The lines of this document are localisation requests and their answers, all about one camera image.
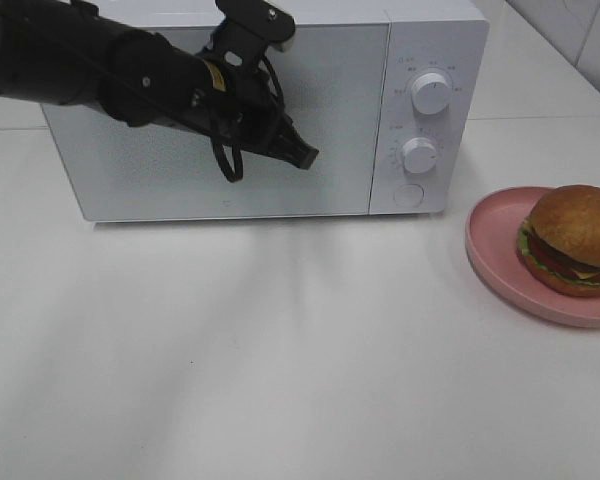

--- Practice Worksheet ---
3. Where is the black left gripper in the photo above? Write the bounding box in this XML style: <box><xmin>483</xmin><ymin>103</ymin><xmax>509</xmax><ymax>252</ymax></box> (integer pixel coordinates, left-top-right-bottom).
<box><xmin>179</xmin><ymin>51</ymin><xmax>319</xmax><ymax>170</ymax></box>

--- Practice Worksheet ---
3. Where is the white microwave door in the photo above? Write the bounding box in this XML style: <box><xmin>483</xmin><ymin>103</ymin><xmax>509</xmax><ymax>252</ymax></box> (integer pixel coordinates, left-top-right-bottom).
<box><xmin>43</xmin><ymin>25</ymin><xmax>388</xmax><ymax>222</ymax></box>

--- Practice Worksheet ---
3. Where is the round white door button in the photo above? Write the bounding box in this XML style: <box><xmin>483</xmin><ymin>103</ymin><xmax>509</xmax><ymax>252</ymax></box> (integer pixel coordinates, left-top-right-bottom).
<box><xmin>393</xmin><ymin>184</ymin><xmax>425</xmax><ymax>209</ymax></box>

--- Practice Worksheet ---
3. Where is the pink round plate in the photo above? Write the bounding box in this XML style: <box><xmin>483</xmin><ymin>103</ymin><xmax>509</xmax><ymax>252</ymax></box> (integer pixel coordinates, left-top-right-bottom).
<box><xmin>465</xmin><ymin>186</ymin><xmax>600</xmax><ymax>328</ymax></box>

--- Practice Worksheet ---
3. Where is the burger with lettuce and cheese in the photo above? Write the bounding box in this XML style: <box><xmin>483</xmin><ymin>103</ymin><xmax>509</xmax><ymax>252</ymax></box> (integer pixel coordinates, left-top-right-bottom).
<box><xmin>516</xmin><ymin>185</ymin><xmax>600</xmax><ymax>298</ymax></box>

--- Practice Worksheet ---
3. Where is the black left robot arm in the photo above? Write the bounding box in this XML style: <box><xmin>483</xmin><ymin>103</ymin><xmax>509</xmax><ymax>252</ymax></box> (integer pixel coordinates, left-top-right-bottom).
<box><xmin>0</xmin><ymin>1</ymin><xmax>317</xmax><ymax>182</ymax></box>

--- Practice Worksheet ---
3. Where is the white microwave oven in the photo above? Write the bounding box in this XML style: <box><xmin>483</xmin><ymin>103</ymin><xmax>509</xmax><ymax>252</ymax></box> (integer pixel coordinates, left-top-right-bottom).
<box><xmin>13</xmin><ymin>0</ymin><xmax>491</xmax><ymax>224</ymax></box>

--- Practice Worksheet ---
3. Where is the lower white microwave knob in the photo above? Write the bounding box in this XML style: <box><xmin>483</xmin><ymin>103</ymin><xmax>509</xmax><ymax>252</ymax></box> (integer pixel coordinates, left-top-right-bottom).
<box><xmin>400</xmin><ymin>137</ymin><xmax>439</xmax><ymax>174</ymax></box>

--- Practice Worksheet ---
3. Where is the white microwave knob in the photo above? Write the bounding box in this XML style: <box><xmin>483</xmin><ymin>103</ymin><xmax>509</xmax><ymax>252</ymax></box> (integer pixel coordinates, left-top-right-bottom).
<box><xmin>400</xmin><ymin>137</ymin><xmax>439</xmax><ymax>174</ymax></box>
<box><xmin>411</xmin><ymin>72</ymin><xmax>451</xmax><ymax>115</ymax></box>

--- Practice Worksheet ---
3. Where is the upper white microwave knob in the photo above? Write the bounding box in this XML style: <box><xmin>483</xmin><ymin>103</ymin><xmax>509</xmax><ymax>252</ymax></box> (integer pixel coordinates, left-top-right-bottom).
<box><xmin>411</xmin><ymin>72</ymin><xmax>451</xmax><ymax>115</ymax></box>

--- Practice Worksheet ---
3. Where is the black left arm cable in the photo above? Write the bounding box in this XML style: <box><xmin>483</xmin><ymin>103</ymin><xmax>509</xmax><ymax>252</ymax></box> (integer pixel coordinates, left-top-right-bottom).
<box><xmin>199</xmin><ymin>44</ymin><xmax>287</xmax><ymax>184</ymax></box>

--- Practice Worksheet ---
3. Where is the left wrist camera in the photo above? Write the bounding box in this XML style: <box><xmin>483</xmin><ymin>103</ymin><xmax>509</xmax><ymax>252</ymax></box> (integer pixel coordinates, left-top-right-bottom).
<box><xmin>199</xmin><ymin>0</ymin><xmax>296</xmax><ymax>76</ymax></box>

